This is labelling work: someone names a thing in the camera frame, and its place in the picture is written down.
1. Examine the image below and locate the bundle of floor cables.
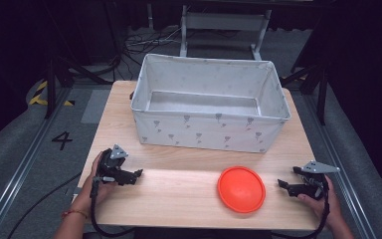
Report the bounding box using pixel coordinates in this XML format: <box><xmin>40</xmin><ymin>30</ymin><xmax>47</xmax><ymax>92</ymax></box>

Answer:
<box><xmin>120</xmin><ymin>25</ymin><xmax>183</xmax><ymax>68</ymax></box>

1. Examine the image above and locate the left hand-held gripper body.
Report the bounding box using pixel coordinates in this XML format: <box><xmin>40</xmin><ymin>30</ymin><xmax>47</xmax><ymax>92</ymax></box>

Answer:
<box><xmin>95</xmin><ymin>143</ymin><xmax>137</xmax><ymax>186</ymax></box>

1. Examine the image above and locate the person's left hand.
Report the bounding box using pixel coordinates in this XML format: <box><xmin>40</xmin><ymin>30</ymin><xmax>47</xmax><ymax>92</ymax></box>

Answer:
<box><xmin>80</xmin><ymin>151</ymin><xmax>117</xmax><ymax>209</ymax></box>

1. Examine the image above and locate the black tripod stand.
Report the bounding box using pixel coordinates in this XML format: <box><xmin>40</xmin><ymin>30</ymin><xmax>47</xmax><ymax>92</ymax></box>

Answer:
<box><xmin>43</xmin><ymin>3</ymin><xmax>113</xmax><ymax>120</ymax></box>
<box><xmin>280</xmin><ymin>49</ymin><xmax>332</xmax><ymax>126</ymax></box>

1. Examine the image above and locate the black floor cable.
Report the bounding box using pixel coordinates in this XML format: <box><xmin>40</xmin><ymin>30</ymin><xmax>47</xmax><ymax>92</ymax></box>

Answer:
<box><xmin>6</xmin><ymin>171</ymin><xmax>83</xmax><ymax>239</ymax></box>

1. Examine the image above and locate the white fabric storage box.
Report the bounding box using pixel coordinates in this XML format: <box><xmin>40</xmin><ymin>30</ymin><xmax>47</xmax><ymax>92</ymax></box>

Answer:
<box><xmin>129</xmin><ymin>53</ymin><xmax>292</xmax><ymax>154</ymax></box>

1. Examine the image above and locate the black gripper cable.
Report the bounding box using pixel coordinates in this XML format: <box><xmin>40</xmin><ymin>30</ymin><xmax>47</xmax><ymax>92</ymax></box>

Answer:
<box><xmin>89</xmin><ymin>176</ymin><xmax>137</xmax><ymax>239</ymax></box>
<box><xmin>272</xmin><ymin>185</ymin><xmax>331</xmax><ymax>239</ymax></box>

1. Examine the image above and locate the person's right hand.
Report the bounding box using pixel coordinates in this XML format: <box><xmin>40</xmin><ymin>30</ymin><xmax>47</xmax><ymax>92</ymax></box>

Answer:
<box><xmin>296</xmin><ymin>174</ymin><xmax>345</xmax><ymax>230</ymax></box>

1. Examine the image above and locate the grey metal stand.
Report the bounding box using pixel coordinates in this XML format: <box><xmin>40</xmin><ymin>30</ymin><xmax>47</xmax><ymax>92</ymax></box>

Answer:
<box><xmin>178</xmin><ymin>4</ymin><xmax>273</xmax><ymax>62</ymax></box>

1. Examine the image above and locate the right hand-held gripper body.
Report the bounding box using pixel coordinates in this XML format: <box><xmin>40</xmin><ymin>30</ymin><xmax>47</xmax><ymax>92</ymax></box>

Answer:
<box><xmin>287</xmin><ymin>160</ymin><xmax>341</xmax><ymax>201</ymax></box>

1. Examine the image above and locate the orange round plate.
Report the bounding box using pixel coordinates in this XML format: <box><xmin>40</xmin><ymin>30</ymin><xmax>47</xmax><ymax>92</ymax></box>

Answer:
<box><xmin>217</xmin><ymin>165</ymin><xmax>267</xmax><ymax>214</ymax></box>

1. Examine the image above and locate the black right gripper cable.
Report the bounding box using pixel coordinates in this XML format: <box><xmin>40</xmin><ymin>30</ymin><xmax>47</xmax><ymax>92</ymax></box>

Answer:
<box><xmin>272</xmin><ymin>185</ymin><xmax>331</xmax><ymax>239</ymax></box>

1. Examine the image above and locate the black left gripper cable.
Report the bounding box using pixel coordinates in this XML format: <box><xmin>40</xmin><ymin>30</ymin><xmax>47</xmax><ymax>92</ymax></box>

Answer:
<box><xmin>89</xmin><ymin>176</ymin><xmax>137</xmax><ymax>239</ymax></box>

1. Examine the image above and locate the red wrist bracelet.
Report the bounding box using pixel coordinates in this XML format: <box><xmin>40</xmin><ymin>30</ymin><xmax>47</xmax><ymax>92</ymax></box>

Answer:
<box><xmin>61</xmin><ymin>208</ymin><xmax>90</xmax><ymax>220</ymax></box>

